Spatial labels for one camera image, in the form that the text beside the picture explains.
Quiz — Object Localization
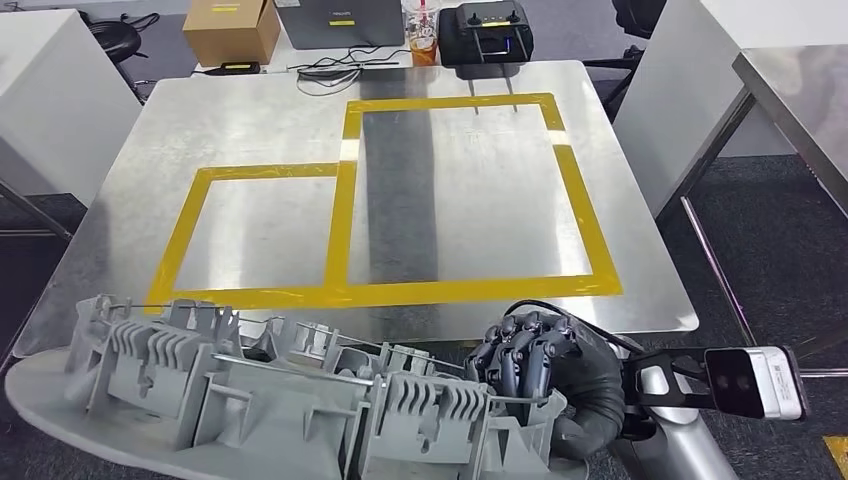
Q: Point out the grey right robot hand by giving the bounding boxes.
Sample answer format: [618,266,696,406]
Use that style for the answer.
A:
[465,311,627,462]

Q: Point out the silver plastic wheel hubcap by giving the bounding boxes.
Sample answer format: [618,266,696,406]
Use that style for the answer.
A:
[5,293,590,480]

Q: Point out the steel workbench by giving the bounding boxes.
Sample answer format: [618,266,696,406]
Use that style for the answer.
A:
[13,59,700,359]

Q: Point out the white table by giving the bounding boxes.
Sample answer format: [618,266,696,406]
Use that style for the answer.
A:
[612,0,848,220]
[0,8,144,208]

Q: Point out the steel side table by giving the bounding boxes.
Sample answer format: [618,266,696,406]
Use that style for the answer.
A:
[655,44,848,380]

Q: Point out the black remote controller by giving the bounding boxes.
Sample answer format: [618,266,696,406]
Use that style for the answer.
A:
[437,0,535,68]

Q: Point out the black office chair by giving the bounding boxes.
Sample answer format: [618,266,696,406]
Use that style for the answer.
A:
[581,0,669,124]

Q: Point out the plastic drink cup red straw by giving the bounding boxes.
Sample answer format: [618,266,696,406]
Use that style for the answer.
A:
[402,0,442,68]

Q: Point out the grey laptop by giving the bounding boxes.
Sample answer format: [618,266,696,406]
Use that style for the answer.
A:
[273,0,405,51]

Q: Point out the white desk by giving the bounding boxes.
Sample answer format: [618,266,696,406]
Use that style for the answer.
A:
[190,26,442,75]

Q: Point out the brown cardboard box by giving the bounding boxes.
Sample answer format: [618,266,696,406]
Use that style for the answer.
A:
[182,0,282,68]

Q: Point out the black stool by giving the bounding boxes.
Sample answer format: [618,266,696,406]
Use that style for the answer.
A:
[79,9,162,68]

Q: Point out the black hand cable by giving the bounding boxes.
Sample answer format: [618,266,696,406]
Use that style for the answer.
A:
[503,299,647,356]

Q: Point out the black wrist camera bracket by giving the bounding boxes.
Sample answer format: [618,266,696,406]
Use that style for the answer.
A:
[622,349,713,412]

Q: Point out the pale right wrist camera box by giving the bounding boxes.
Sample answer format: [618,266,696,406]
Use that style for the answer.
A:
[704,344,811,423]

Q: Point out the black cable bundle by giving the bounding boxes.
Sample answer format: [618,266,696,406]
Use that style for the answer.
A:
[288,44,413,91]

